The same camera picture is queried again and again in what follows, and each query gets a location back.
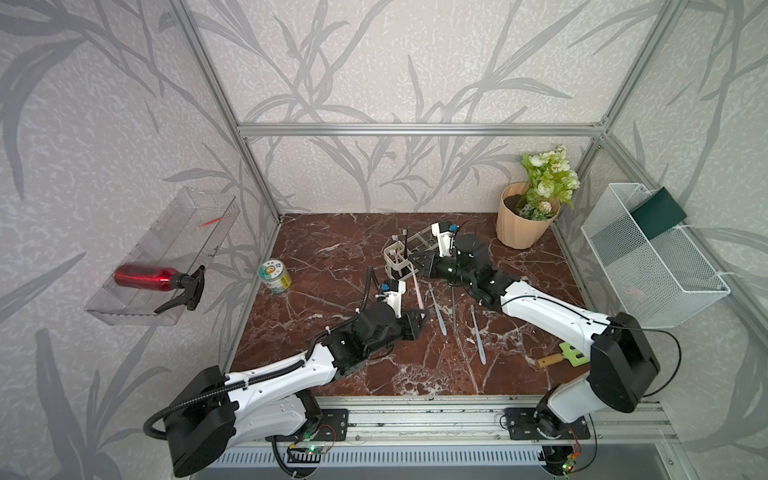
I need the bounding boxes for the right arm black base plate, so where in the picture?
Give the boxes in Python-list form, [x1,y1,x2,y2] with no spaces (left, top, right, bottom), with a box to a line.
[499,407,591,441]

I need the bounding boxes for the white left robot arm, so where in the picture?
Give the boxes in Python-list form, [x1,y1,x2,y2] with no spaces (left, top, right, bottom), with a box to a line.
[142,301,430,478]

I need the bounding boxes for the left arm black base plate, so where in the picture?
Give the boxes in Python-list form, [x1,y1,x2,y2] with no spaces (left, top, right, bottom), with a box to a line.
[289,409,350,442]

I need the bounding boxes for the green white artificial flowers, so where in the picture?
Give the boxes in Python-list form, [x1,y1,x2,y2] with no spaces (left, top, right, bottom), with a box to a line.
[513,145,581,221]

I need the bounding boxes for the green yellow label jar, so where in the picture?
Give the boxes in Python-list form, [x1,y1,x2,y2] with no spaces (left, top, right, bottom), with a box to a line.
[258,259,292,294]

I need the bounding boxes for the black toothbrush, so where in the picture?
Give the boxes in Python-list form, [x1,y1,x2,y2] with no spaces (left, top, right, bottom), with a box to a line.
[401,228,409,260]

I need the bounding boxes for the dark green card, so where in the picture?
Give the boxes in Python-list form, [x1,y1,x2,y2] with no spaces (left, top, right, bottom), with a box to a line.
[630,187,687,240]

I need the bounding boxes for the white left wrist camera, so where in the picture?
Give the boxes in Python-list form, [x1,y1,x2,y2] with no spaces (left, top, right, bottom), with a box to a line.
[376,279,406,319]

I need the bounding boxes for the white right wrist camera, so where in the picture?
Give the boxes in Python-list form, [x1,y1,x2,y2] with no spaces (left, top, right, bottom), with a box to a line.
[431,221,459,257]

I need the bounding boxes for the red spray bottle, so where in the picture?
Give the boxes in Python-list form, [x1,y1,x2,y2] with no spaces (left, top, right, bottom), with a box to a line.
[113,263,206,314]

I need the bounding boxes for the light blue long toothbrush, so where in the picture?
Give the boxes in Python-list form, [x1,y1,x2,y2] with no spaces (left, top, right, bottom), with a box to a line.
[428,283,447,336]

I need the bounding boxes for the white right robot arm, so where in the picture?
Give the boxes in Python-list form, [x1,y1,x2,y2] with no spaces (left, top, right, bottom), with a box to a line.
[408,231,661,437]

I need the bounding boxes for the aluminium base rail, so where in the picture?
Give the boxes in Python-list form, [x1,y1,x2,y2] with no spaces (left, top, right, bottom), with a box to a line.
[314,395,678,447]

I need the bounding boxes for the white wire mesh basket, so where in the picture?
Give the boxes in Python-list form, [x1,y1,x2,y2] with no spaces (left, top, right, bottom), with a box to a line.
[581,183,731,329]

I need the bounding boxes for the peach ribbed flower pot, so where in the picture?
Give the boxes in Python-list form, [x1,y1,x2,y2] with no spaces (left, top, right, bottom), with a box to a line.
[496,182,560,250]

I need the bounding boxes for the pink toothbrush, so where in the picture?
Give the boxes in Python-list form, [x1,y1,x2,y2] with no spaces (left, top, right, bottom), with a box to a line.
[411,266,424,309]

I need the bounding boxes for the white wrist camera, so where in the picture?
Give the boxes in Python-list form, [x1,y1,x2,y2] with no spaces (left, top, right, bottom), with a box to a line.
[431,221,459,257]
[376,279,406,319]

